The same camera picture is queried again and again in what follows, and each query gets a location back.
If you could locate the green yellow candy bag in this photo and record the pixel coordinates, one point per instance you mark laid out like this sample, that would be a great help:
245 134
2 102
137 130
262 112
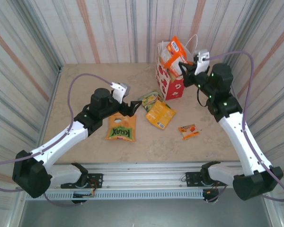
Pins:
150 98

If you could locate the orange white snack bag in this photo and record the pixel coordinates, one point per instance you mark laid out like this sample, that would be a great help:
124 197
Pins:
174 54

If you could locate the red white paper bag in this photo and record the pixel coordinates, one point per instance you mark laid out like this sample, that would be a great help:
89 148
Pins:
174 89

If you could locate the yellow orange snack pouch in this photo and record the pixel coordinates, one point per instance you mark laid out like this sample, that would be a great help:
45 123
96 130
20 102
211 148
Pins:
161 114

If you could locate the orange Krax snack bag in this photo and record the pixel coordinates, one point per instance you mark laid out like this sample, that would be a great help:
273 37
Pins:
120 132

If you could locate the small orange snack packet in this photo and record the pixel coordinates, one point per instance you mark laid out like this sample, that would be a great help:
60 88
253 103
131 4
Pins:
189 132

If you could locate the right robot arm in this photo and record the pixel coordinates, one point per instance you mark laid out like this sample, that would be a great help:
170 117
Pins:
239 137

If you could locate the left base black connector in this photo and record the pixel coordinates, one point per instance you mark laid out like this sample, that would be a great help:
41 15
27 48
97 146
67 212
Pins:
80 195

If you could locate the base black connector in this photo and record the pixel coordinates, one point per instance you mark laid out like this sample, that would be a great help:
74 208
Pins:
80 195
210 195

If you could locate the right base black connector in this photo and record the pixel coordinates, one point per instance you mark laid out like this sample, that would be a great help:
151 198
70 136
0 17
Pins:
210 195

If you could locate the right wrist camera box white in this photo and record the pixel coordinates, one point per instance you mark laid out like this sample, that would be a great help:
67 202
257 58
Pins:
201 61

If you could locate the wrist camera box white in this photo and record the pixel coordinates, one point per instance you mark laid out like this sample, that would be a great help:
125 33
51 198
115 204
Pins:
119 92
201 61

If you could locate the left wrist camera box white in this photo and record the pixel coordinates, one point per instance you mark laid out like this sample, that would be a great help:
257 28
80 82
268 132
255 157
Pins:
119 92

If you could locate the metal table side rail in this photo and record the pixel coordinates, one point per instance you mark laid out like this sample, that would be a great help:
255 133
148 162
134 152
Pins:
57 80

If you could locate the aluminium mounting rail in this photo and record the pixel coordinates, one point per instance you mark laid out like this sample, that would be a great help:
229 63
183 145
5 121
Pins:
142 176

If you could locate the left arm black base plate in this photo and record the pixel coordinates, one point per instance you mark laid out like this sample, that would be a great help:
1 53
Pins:
95 179

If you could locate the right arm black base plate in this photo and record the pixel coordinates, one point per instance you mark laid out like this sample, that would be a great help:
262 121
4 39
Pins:
191 178

